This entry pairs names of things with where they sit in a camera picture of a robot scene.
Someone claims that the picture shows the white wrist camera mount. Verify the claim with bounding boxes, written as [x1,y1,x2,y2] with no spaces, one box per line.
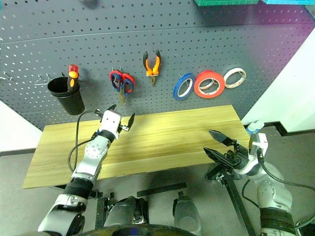
[236,132,269,176]
[99,110,123,135]

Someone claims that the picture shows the white side panel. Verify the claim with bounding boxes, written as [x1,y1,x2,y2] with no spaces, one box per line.
[241,31,315,133]

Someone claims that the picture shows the dark grey perforated pegboard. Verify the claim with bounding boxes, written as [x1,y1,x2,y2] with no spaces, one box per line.
[0,0,315,131]

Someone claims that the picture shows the red handled metal snips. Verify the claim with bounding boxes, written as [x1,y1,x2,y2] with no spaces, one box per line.
[109,70,136,106]

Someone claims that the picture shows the blue tape roll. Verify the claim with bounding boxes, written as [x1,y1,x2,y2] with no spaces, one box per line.
[173,72,196,101]

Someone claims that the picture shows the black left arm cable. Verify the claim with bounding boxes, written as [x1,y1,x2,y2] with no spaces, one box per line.
[68,110,103,174]

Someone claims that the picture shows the dark robot torso edge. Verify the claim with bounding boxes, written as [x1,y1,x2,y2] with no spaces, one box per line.
[24,222,205,236]

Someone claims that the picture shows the grey robot left leg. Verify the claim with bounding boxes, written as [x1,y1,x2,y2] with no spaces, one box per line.
[105,196,149,227]

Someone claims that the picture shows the grey robot right leg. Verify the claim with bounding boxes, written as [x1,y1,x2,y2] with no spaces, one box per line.
[173,193,203,236]

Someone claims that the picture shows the black plastic cup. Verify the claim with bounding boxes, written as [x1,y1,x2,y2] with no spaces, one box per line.
[47,76,86,116]

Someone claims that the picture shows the cyan storage bin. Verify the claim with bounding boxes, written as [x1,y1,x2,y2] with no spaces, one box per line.
[260,0,315,5]

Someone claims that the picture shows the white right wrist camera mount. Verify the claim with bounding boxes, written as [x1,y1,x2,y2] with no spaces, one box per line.
[236,132,269,176]

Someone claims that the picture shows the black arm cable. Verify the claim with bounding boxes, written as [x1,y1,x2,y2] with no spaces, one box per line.
[68,110,103,174]
[242,149,315,231]

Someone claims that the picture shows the blue handled scissors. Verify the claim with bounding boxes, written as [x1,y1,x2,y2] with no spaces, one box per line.
[111,73,135,105]

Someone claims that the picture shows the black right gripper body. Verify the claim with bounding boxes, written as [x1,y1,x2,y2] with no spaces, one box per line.
[221,139,250,171]

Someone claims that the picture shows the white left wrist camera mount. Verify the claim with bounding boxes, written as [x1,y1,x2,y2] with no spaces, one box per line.
[99,110,123,135]

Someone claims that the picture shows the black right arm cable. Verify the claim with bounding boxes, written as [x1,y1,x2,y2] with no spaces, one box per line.
[242,149,315,231]

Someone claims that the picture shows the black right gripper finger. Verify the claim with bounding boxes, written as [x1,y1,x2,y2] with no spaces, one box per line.
[208,129,237,148]
[203,147,233,168]

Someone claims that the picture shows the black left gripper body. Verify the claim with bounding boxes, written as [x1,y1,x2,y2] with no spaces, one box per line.
[94,109,131,133]

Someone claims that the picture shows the green gridded storage bin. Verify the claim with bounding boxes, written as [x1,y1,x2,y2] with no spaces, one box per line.
[193,0,259,6]

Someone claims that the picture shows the white tape roll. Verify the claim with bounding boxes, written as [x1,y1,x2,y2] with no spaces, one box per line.
[223,67,247,89]

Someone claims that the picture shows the orange black screwdriver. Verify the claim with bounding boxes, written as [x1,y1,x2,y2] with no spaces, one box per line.
[66,70,80,92]

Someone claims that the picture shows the large red tape roll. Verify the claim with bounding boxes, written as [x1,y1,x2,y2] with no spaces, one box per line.
[193,70,226,99]

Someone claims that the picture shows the grey robot leg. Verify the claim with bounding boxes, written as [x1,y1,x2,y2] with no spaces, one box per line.
[105,196,149,227]
[173,193,203,236]

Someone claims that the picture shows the orange black pliers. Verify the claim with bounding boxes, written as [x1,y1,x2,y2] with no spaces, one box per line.
[142,50,162,87]

